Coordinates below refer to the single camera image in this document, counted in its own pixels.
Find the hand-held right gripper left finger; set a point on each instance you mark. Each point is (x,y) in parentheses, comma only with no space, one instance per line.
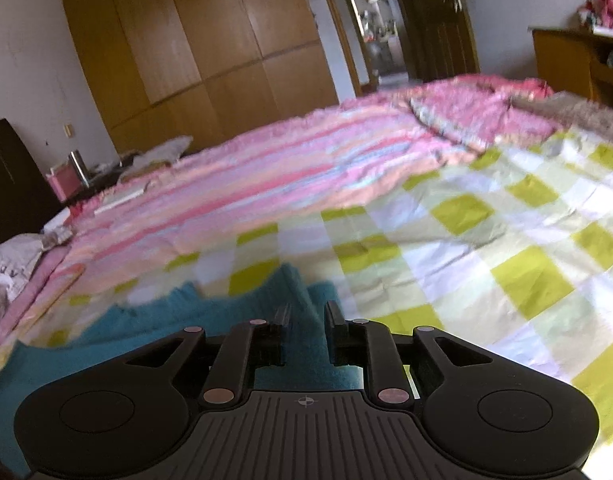
(281,330)

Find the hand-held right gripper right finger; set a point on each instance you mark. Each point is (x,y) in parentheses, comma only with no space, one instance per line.
(335,330)

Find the green white checked bed sheet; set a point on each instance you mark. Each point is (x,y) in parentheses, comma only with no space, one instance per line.
(461,240)

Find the pink striped blanket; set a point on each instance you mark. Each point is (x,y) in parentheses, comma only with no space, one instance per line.
(286,160)

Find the grey pillow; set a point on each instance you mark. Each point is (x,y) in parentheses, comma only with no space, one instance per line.
(161,152)

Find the pink box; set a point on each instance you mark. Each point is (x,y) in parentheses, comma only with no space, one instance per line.
(61,187)

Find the white printed pillow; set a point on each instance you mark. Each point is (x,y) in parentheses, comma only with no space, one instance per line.
(11,262)

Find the wooden wardrobe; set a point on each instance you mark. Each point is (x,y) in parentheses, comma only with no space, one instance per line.
(196,35)

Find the dark wooden door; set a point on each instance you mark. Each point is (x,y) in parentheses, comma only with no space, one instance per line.
(441,25)

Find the brown fuzzy blanket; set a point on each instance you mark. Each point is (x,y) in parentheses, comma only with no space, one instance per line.
(581,115)

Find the wooden desk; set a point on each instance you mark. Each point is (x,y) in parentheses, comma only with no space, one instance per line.
(561,55)

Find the wall socket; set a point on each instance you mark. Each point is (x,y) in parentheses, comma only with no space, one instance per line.
(69,131)

